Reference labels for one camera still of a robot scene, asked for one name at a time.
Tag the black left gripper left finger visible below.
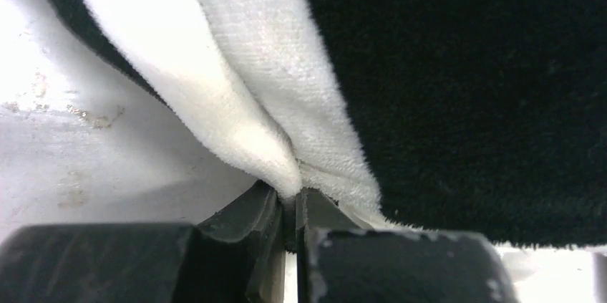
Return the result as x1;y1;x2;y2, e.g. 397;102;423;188
1;183;283;302

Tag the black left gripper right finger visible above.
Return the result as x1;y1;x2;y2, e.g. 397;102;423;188
295;189;513;303

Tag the black white striped pillowcase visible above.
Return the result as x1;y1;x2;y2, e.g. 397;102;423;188
48;0;606;247

